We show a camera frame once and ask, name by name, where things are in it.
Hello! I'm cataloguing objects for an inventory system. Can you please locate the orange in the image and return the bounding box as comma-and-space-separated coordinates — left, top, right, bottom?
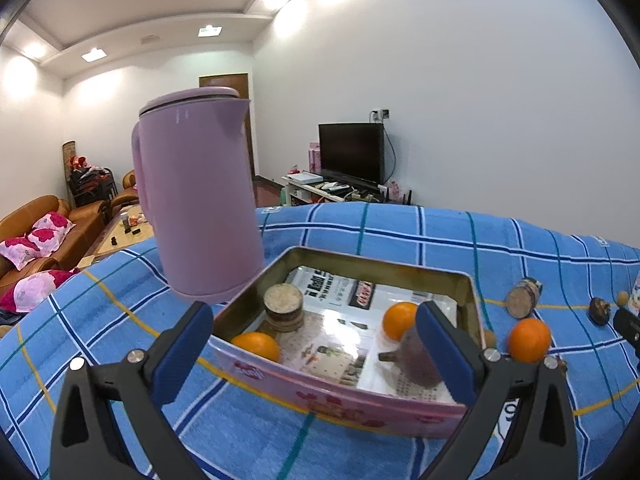
231, 332, 280, 363
506, 318, 551, 364
382, 301, 418, 341

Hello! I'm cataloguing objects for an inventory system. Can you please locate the dark dried fruit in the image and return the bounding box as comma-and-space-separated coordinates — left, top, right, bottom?
588, 297, 611, 326

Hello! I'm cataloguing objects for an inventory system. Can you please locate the black television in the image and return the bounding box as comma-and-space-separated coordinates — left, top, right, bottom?
318, 122, 385, 184

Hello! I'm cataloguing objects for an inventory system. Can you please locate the blue plaid tablecloth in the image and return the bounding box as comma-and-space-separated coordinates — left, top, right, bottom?
1, 204, 639, 479

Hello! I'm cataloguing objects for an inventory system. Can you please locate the pink floral cushion front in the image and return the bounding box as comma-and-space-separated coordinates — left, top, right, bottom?
0, 270, 75, 314

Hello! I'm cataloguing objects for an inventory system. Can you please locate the pink metal tin box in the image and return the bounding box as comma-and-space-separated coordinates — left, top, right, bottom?
209, 247, 486, 438

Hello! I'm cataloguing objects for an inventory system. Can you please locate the purple dried fruit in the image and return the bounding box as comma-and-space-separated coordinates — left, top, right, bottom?
378, 326, 442, 388

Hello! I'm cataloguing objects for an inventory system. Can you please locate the newspaper lining in tin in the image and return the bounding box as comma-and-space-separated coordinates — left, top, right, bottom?
273, 266, 457, 404

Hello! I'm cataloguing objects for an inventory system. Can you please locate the pink floral cushion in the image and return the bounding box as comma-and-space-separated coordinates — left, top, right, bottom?
0, 270, 75, 314
1, 211, 76, 271

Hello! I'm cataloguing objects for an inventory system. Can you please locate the wooden coffee table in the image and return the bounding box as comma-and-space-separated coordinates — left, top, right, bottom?
77, 204, 154, 269

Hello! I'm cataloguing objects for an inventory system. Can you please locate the pink electric kettle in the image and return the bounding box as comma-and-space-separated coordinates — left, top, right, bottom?
131, 87, 264, 304

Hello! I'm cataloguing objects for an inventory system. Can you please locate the brown wooden door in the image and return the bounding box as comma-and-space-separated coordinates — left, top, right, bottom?
198, 73, 256, 180

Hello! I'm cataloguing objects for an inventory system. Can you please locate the small tan round fruit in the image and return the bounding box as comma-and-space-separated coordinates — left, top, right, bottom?
616, 290, 629, 307

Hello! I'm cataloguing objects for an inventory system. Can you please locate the brown leather sofa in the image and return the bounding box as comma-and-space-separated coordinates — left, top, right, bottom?
0, 195, 111, 292

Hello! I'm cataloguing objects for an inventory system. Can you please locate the round tea cake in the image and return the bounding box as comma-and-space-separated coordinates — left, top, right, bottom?
504, 276, 544, 320
262, 283, 304, 333

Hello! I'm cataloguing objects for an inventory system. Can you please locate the pink floral cushion middle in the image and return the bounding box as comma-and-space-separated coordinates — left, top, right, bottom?
1, 211, 76, 271

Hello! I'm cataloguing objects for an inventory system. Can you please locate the white tv stand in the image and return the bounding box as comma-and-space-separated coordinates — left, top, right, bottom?
281, 172, 414, 206

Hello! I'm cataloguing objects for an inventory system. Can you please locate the brown leather armchair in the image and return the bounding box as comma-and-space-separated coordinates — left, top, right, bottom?
111, 170, 139, 217

